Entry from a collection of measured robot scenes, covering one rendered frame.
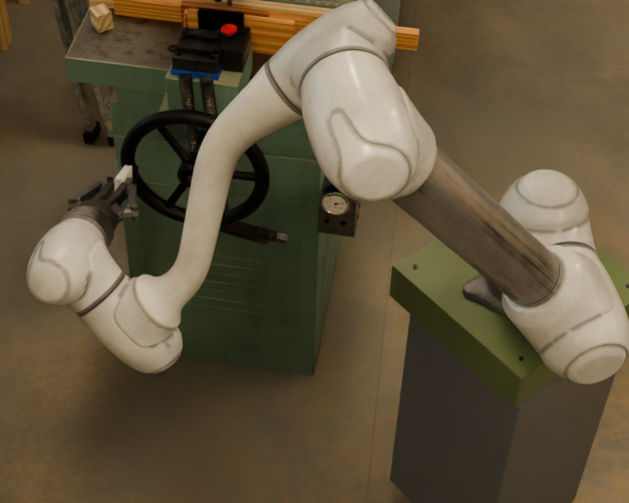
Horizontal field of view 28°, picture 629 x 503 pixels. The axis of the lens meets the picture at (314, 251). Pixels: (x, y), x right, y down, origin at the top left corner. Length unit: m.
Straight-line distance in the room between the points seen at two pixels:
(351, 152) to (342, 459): 1.42
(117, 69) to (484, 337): 0.89
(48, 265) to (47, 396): 1.15
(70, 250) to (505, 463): 0.97
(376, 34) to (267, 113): 0.20
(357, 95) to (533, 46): 2.48
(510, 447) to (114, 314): 0.83
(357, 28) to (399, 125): 0.19
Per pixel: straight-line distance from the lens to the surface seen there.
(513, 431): 2.39
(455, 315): 2.33
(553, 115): 3.86
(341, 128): 1.64
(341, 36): 1.76
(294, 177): 2.60
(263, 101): 1.84
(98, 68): 2.53
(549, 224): 2.16
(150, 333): 2.02
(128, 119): 2.60
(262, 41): 2.50
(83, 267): 1.99
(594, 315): 2.05
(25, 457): 3.00
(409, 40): 2.53
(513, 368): 2.26
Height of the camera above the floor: 2.44
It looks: 47 degrees down
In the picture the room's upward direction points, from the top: 2 degrees clockwise
